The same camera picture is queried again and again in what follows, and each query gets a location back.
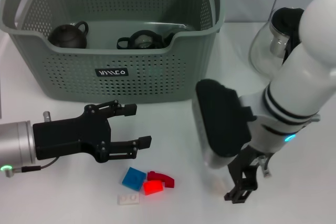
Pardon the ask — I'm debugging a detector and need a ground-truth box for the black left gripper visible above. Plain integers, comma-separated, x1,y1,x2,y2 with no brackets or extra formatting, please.
33,100,153,164

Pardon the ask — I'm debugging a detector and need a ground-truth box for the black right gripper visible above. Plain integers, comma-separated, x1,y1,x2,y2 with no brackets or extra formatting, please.
224,145,266,206

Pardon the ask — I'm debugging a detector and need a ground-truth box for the blue square plate brick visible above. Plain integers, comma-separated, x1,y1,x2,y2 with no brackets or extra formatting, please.
122,166,147,191

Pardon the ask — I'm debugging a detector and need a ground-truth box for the white two-stud plate brick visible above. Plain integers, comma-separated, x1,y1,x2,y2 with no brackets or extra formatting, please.
117,193,140,206

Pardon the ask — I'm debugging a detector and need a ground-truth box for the glass teacup black collar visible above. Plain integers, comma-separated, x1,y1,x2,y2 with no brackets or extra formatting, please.
116,29,161,50
157,23,195,49

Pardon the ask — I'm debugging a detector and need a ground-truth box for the grey perforated storage basket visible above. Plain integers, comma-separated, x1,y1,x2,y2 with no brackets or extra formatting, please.
0,0,226,104

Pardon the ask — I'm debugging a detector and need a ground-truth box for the dark red curved brick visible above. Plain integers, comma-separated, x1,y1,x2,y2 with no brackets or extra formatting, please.
146,170,175,189

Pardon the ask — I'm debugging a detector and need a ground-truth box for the bright red toy brick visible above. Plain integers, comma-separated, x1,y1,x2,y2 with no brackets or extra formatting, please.
143,180,164,196

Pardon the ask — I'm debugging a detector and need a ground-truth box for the black clay teapot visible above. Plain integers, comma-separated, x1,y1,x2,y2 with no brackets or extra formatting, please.
48,20,89,49

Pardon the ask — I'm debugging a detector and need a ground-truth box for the glass pitcher black lid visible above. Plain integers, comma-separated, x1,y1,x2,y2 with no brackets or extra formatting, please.
248,6,307,78

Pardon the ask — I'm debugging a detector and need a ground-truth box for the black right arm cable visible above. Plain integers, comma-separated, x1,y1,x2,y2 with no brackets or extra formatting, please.
258,153,273,179

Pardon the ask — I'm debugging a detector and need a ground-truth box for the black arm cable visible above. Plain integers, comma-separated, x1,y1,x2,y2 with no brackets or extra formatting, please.
4,155,65,179
258,153,273,179

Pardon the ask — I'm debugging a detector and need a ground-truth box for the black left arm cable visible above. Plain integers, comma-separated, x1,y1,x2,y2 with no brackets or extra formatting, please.
4,155,65,179

